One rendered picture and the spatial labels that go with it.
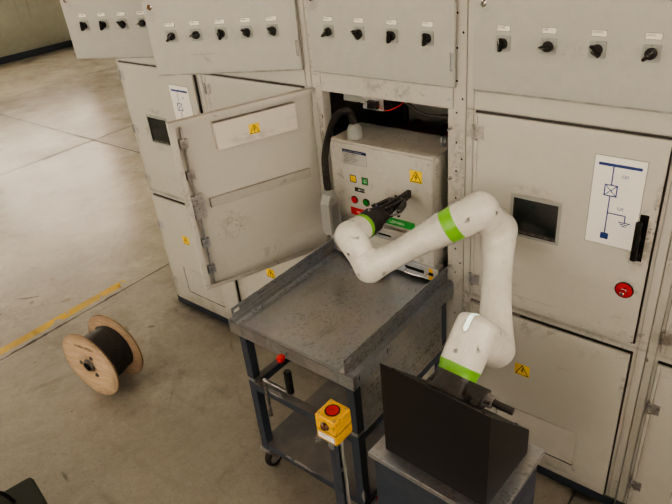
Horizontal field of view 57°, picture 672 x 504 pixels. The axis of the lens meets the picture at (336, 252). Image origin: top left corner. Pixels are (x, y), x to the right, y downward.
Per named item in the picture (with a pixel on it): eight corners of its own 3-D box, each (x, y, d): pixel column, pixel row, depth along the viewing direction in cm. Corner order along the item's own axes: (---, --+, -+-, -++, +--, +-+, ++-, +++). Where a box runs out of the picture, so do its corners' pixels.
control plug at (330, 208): (332, 236, 262) (328, 199, 253) (323, 233, 265) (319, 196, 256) (343, 228, 267) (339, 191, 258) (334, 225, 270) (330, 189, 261)
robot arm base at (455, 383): (512, 422, 181) (520, 403, 181) (504, 421, 168) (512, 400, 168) (433, 384, 193) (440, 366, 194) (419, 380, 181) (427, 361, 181)
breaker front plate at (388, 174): (432, 271, 249) (430, 160, 225) (338, 241, 277) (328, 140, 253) (433, 269, 250) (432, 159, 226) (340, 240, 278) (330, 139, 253)
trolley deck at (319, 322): (354, 391, 211) (353, 378, 208) (230, 331, 246) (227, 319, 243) (453, 294, 254) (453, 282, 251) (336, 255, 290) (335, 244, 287)
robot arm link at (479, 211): (510, 224, 198) (498, 194, 204) (495, 209, 188) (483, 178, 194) (460, 249, 205) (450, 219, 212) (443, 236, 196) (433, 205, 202)
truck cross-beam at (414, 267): (438, 282, 250) (437, 270, 246) (334, 248, 280) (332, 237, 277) (444, 277, 253) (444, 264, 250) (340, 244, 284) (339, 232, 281)
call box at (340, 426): (337, 447, 189) (334, 423, 184) (317, 436, 194) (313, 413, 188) (353, 431, 194) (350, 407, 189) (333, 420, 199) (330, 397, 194)
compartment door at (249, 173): (201, 284, 269) (162, 119, 232) (327, 238, 294) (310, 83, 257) (207, 291, 264) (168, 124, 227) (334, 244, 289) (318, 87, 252)
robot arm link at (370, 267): (440, 207, 208) (435, 215, 198) (458, 238, 209) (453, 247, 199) (352, 255, 223) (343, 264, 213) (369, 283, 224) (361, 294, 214)
